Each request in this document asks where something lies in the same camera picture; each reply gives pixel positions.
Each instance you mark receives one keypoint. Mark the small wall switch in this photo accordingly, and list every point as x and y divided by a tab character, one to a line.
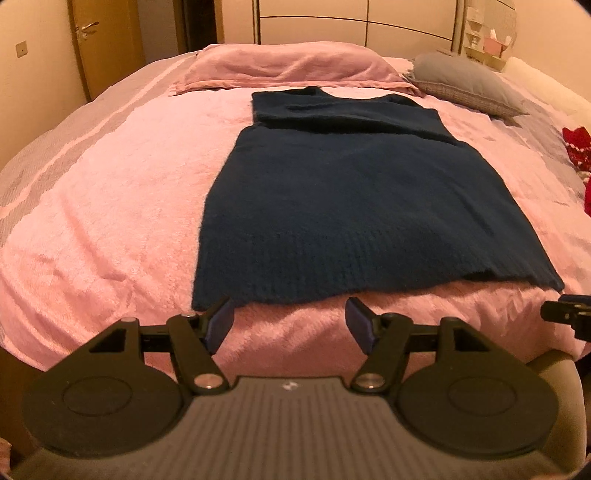
21	48

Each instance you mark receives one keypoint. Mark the pink and grey bedspread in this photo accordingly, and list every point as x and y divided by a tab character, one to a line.
115	207

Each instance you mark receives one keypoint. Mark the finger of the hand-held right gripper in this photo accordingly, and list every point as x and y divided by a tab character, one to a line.
572	314

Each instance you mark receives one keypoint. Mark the pink tissue box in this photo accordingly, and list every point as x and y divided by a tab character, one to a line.
495	45

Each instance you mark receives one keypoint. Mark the navy blue knit sweater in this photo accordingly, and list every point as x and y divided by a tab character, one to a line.
351	198

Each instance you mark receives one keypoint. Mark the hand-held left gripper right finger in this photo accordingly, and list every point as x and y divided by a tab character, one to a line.
360	323

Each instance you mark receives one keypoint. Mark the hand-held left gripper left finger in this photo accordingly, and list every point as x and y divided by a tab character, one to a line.
220	323

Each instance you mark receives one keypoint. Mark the pale rounded chair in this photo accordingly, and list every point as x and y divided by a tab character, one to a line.
558	397

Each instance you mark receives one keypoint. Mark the pink fleece pillow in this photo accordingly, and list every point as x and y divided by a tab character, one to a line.
286	62

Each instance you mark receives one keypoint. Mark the white padded headboard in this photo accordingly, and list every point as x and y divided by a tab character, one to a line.
549	85

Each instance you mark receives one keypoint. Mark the wooden door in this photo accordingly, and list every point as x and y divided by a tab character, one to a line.
111	46

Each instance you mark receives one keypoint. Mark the red patterned knit sweater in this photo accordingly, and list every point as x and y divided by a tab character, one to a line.
579	147

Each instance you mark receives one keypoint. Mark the grey square cushion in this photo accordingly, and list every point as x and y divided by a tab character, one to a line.
461	78

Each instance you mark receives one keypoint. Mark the cream wardrobe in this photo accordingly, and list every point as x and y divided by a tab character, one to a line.
346	21

